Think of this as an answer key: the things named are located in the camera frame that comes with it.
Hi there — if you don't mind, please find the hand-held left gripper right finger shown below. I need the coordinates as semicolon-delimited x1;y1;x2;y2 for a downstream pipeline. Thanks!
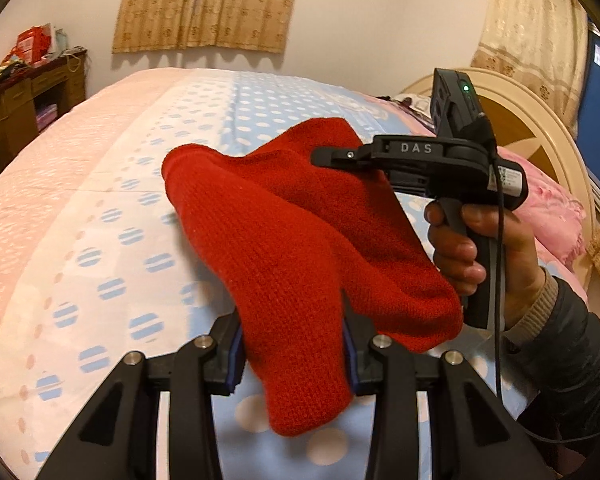
342;297;557;480

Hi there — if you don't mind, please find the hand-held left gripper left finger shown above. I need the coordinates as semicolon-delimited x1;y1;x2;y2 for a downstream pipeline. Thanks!
35;309;246;480

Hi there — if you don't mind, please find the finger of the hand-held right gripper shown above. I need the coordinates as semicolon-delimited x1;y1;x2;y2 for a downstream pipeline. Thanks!
310;142;382;168

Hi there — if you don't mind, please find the red knit garment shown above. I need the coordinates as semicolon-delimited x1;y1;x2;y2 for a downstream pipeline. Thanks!
161;117;465;438

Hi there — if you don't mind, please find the person's right forearm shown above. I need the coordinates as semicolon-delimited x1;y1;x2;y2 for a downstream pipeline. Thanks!
500;265;600;480

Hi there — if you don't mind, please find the person's right hand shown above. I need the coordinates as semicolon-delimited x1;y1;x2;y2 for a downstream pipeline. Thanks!
424;200;548;333

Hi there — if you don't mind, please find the floral patterned pillow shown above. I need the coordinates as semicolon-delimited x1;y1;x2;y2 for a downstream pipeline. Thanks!
375;93;437;137

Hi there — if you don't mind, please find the cream wooden headboard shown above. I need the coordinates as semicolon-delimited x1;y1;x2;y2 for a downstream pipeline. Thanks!
397;70;599;292

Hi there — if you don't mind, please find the pink pillow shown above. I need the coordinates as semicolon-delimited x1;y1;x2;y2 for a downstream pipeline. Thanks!
496;145;589;274

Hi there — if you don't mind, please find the pink and blue dotted blanket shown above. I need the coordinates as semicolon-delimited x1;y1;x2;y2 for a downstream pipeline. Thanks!
0;66;590;480

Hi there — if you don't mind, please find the purple box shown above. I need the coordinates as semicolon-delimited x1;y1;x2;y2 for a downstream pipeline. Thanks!
35;102;59;134

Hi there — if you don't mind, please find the brown wooden desk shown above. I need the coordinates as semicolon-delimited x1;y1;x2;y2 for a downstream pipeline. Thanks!
0;48;89;177

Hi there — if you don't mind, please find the red plastic bag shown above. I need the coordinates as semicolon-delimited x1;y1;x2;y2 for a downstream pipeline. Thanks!
12;25;57;67

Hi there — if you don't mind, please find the colourful cloth pile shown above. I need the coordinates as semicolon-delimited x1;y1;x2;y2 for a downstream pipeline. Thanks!
0;57;32;114

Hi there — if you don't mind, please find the black cable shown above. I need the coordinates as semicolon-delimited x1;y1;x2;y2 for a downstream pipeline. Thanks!
489;110;597;444

